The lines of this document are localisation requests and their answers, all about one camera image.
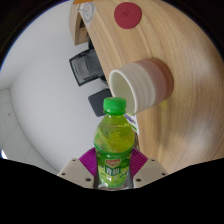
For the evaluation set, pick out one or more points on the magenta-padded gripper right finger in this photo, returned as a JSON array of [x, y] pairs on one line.
[[140, 163]]

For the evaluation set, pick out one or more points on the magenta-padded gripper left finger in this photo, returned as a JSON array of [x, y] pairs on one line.
[[88, 161]]

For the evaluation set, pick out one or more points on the green drink bottle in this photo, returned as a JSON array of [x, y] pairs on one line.
[[113, 143]]

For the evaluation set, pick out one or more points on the white and pink mug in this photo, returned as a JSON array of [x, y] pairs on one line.
[[146, 83]]

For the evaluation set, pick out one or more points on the black mesh office chair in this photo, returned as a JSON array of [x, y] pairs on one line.
[[74, 71]]

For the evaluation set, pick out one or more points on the grey backpack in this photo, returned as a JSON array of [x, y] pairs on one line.
[[86, 68]]

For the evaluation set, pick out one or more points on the flat round red coaster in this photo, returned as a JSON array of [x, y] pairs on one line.
[[127, 15]]

